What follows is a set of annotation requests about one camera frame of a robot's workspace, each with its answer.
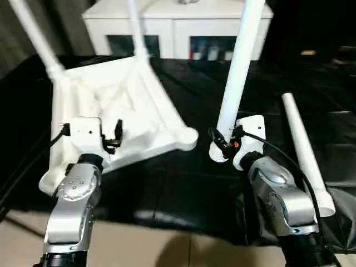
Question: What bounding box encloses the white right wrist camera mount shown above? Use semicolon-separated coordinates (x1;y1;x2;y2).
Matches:
233;115;266;171

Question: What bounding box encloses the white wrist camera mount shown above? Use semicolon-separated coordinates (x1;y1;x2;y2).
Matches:
68;116;112;165
233;115;266;171

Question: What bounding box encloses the white plastic table top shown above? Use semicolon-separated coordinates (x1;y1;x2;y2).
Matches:
38;54;200;196

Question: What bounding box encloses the grey curtain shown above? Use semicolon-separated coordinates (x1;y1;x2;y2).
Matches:
0;0;94;80

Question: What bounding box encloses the white cabinet with glass doors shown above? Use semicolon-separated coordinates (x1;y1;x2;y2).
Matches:
83;0;272;61

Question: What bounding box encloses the white plastic table leg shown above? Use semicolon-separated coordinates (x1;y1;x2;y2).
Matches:
281;93;337;218
126;0;151;61
8;0;69;82
209;0;267;162

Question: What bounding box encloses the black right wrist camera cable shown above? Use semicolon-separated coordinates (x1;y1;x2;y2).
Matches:
241;130;342;267

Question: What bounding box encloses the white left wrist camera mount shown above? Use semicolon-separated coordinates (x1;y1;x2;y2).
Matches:
68;116;112;165

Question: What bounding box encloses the black work mat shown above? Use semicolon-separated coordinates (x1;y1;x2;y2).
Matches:
0;52;356;255

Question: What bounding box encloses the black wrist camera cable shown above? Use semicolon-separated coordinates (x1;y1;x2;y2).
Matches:
241;130;342;267
0;123;71;219

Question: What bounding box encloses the black left wrist camera cable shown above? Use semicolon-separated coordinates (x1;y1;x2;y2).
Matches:
0;123;71;219

